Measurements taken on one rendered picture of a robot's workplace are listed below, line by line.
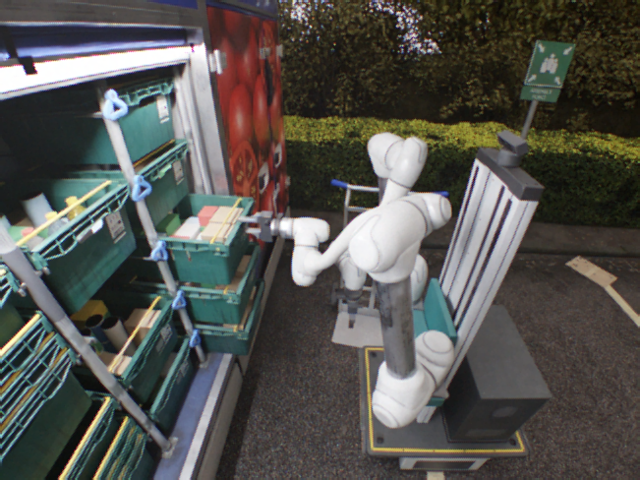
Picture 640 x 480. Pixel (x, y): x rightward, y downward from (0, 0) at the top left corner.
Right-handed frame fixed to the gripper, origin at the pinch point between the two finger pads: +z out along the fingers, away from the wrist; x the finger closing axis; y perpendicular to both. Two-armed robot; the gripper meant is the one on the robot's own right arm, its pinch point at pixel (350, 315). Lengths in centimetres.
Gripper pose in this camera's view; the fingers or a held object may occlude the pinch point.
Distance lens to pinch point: 161.6
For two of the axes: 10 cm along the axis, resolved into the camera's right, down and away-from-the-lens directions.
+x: 0.7, -5.8, 8.1
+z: 0.0, 8.2, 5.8
